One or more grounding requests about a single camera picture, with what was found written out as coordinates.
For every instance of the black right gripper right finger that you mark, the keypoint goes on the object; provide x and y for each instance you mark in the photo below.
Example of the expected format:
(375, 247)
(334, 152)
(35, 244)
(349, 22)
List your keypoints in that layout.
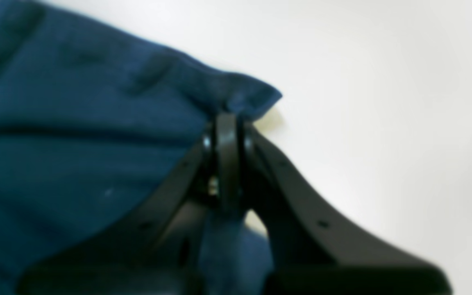
(317, 250)

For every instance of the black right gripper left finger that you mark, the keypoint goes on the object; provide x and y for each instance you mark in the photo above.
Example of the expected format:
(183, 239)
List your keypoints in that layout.
(154, 249)

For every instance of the dark blue t-shirt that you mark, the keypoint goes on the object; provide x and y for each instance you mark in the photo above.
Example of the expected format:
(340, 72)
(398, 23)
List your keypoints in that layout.
(92, 119)

